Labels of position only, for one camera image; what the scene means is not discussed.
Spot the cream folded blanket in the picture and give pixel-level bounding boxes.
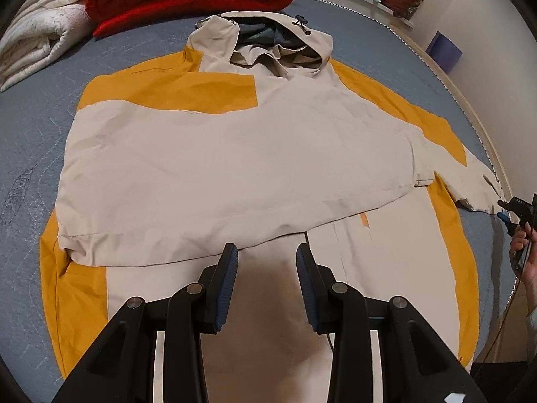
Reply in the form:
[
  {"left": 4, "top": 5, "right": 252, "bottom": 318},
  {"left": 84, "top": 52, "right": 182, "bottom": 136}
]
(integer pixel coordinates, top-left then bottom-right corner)
[{"left": 1, "top": 0, "right": 93, "bottom": 91}]

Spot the person's right hand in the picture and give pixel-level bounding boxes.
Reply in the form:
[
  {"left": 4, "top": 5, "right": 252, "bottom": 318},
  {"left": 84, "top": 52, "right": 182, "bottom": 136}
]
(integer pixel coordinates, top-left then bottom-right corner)
[{"left": 508, "top": 221, "right": 537, "bottom": 303}]

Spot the purple bag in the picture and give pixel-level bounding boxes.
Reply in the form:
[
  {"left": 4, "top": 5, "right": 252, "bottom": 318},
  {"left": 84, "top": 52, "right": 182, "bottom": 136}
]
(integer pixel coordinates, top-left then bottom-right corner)
[{"left": 426, "top": 31, "right": 462, "bottom": 74}]

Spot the beige and yellow hooded jacket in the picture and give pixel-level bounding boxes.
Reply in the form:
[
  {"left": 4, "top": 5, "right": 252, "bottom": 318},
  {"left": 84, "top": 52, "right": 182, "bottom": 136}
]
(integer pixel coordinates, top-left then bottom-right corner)
[{"left": 39, "top": 12, "right": 502, "bottom": 402}]

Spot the grey quilted mattress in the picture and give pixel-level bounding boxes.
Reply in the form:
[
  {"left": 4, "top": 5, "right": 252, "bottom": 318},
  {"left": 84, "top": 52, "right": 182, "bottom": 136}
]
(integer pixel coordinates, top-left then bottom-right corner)
[{"left": 1, "top": 0, "right": 498, "bottom": 402}]

